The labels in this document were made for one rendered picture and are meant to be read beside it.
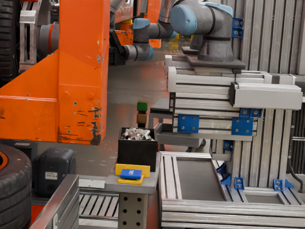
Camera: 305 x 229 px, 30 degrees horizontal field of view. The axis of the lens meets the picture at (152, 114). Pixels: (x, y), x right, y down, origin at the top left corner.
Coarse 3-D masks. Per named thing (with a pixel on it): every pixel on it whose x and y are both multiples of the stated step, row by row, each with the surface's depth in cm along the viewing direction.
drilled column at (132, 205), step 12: (120, 192) 204; (120, 204) 205; (132, 204) 205; (144, 204) 205; (120, 216) 206; (132, 216) 206; (144, 216) 206; (120, 228) 207; (132, 228) 207; (144, 228) 207
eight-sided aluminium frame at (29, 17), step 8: (40, 0) 241; (56, 0) 273; (24, 8) 235; (32, 8) 235; (24, 16) 233; (32, 16) 233; (56, 16) 282; (24, 24) 234; (32, 24) 233; (24, 32) 235; (32, 32) 234; (24, 40) 235; (32, 40) 235; (24, 48) 236; (32, 48) 235; (24, 56) 237; (32, 56) 236; (24, 64) 237; (32, 64) 237
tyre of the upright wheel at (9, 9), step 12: (0, 0) 232; (12, 0) 232; (0, 12) 230; (12, 12) 231; (0, 24) 229; (12, 24) 232; (0, 36) 229; (12, 36) 232; (0, 48) 231; (12, 48) 233; (0, 60) 232; (12, 60) 235; (0, 72) 235; (12, 72) 236; (0, 84) 239
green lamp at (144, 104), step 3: (138, 102) 224; (141, 102) 224; (144, 102) 224; (147, 102) 224; (138, 105) 224; (141, 105) 224; (144, 105) 224; (147, 105) 224; (138, 108) 224; (141, 108) 224; (144, 108) 224; (147, 108) 225; (144, 111) 224
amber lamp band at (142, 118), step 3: (138, 114) 225; (141, 114) 225; (144, 114) 225; (147, 114) 227; (138, 117) 225; (141, 117) 225; (144, 117) 225; (138, 120) 225; (141, 120) 225; (144, 120) 225; (138, 123) 225; (141, 123) 225; (144, 123) 225
